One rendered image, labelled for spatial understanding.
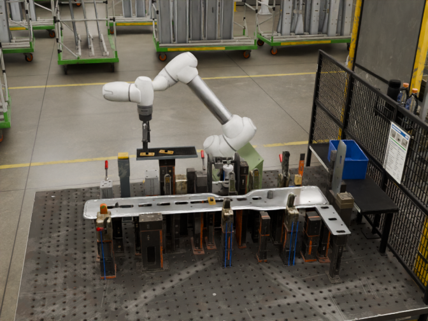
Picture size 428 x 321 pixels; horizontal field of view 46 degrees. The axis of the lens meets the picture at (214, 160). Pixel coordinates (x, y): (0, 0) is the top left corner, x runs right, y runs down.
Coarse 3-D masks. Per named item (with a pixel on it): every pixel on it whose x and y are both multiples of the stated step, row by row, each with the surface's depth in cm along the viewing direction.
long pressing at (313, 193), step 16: (256, 192) 294; (288, 192) 295; (304, 192) 295; (320, 192) 296; (96, 208) 275; (128, 208) 275; (144, 208) 276; (160, 208) 276; (176, 208) 276; (192, 208) 277; (208, 208) 277; (240, 208) 279; (256, 208) 279; (272, 208) 279
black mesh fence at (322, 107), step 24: (336, 72) 358; (384, 96) 288; (312, 120) 408; (336, 120) 359; (384, 120) 291; (360, 144) 322; (384, 168) 291; (408, 192) 267; (408, 216) 270; (408, 240) 271
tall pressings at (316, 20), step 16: (288, 0) 986; (320, 0) 1035; (336, 0) 989; (352, 0) 998; (288, 16) 999; (304, 16) 1040; (320, 16) 1043; (336, 16) 1001; (288, 32) 1011; (336, 32) 1042
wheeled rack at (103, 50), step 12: (60, 24) 971; (108, 24) 994; (60, 36) 836; (72, 36) 978; (84, 36) 980; (96, 36) 982; (108, 36) 987; (60, 48) 819; (72, 48) 891; (84, 48) 893; (96, 48) 895; (108, 48) 896; (60, 60) 822; (72, 60) 825; (84, 60) 830; (96, 60) 835; (108, 60) 840
